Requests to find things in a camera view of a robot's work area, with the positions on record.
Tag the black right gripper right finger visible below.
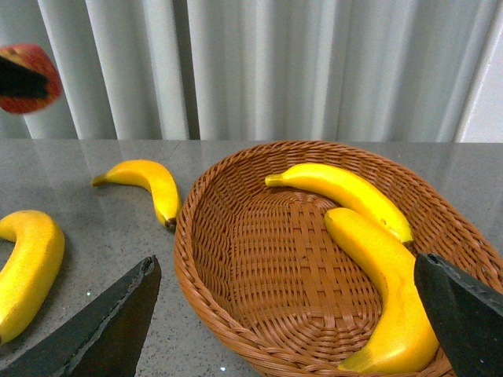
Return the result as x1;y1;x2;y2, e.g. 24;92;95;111
413;253;502;376

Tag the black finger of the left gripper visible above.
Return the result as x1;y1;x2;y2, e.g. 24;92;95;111
0;57;48;99

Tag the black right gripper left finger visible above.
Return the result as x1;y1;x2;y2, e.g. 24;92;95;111
1;256;162;376

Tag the red yellow apple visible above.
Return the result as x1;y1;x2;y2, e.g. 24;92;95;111
1;43;63;114

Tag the yellow banana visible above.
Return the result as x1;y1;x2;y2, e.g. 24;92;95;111
324;207;439;374
1;210;65;345
264;163;414;245
91;159;182;230

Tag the brown wicker basket right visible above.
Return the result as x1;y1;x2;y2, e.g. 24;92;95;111
174;141;502;376

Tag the grey white curtain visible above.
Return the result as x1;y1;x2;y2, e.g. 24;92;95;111
1;1;502;142

